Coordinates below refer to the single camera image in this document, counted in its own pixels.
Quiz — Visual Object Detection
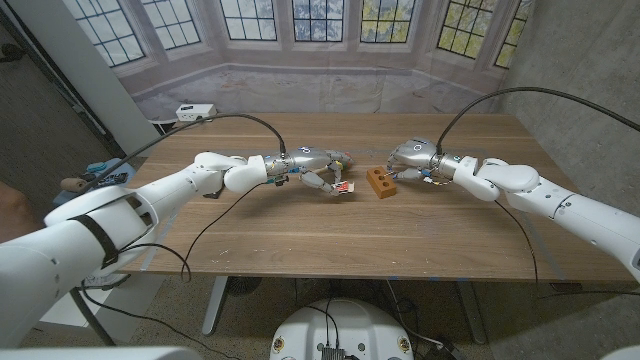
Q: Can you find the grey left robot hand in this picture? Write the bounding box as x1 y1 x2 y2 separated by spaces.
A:
264 146 354 197

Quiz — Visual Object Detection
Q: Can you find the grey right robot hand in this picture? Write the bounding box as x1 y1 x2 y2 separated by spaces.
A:
385 138 457 185

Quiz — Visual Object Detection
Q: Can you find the orange wooden block with holes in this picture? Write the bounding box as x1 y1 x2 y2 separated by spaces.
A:
365 166 398 200

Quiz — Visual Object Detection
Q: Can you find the printed window backdrop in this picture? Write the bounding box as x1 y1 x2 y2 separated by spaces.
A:
62 0 536 119

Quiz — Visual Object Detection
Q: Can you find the white power strip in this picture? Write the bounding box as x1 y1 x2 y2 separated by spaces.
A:
175 103 218 123

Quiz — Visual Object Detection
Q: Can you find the black round fan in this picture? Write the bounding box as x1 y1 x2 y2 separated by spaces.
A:
227 276 263 297

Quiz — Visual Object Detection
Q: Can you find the grey table leg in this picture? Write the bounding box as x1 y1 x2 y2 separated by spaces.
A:
201 276 229 337
454 280 489 345

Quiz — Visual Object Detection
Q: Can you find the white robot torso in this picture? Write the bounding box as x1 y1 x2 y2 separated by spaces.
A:
269 298 415 360

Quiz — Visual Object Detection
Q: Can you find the blue stool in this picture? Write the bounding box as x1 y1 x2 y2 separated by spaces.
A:
52 158 137 207

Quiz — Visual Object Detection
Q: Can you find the white flat floor board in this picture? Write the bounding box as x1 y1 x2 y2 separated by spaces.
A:
39 273 166 346

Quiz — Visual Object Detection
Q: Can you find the white pillar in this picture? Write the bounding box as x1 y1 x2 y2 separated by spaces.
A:
7 0 164 157

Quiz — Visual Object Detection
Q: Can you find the person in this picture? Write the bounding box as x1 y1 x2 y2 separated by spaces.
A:
0 180 44 244

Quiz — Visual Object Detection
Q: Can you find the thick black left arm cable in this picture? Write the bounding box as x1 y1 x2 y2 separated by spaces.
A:
74 113 287 196

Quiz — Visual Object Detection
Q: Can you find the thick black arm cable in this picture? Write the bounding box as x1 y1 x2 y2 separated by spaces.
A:
435 86 640 156
74 113 287 196

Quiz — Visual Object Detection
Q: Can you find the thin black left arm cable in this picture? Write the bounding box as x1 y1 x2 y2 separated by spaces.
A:
79 182 266 360

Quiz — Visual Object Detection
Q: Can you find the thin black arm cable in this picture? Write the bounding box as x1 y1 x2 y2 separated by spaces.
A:
79 182 266 360
494 199 640 300

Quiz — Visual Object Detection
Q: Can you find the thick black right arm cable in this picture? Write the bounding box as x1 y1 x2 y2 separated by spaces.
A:
435 86 640 156

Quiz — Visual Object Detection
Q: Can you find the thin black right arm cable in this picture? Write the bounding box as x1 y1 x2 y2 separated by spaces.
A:
494 199 640 300

